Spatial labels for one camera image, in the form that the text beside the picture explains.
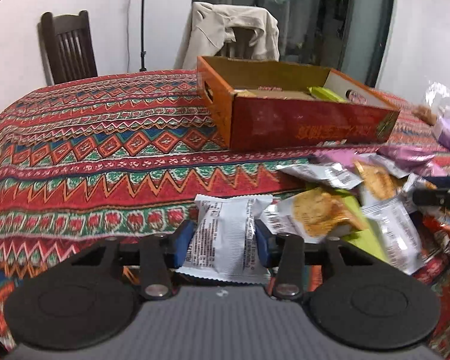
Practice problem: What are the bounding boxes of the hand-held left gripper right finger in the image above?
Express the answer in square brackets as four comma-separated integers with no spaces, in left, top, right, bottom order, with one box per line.
[254,218,383,301]

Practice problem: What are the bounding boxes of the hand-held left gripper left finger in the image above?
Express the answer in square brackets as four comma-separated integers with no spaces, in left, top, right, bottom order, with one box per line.
[65,219,196,301]

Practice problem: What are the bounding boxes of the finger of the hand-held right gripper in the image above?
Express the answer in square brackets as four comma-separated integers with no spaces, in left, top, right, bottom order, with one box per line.
[422,172,450,189]
[412,188,450,211]

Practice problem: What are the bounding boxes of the silver snack packet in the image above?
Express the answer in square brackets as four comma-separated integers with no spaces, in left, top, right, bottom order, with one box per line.
[178,194,274,285]

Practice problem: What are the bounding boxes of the heap of assorted snack packets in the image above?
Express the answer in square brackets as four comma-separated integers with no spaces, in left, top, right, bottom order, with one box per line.
[275,147,449,276]

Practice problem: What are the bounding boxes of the red cardboard box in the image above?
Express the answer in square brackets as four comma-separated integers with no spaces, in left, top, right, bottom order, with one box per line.
[196,55,401,151]

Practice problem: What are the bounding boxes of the brown pastry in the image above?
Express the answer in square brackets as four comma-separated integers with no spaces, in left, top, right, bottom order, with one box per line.
[412,104,437,125]

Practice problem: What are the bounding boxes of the clear plastic bag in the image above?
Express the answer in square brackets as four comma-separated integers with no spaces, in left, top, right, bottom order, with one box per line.
[424,80,450,128]

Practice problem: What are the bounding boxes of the green snack packet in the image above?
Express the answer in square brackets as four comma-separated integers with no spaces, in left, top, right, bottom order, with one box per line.
[308,86,349,103]

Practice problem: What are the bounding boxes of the jacket-draped wooden chair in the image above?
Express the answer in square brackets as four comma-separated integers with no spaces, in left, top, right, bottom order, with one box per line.
[218,25,265,61]

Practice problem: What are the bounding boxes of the glass sliding door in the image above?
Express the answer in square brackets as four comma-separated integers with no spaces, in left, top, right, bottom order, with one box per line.
[191,0,397,88]

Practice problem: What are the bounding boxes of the beige jacket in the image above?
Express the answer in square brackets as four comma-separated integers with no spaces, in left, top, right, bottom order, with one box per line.
[182,2,280,70]

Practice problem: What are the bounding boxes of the dark wooden chair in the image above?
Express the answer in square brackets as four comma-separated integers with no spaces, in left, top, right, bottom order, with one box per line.
[40,10,99,85]

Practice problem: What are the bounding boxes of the black light stand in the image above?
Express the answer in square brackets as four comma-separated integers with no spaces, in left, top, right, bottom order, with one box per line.
[138,0,149,73]

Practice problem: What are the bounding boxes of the white cable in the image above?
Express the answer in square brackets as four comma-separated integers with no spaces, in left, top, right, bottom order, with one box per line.
[126,0,133,73]

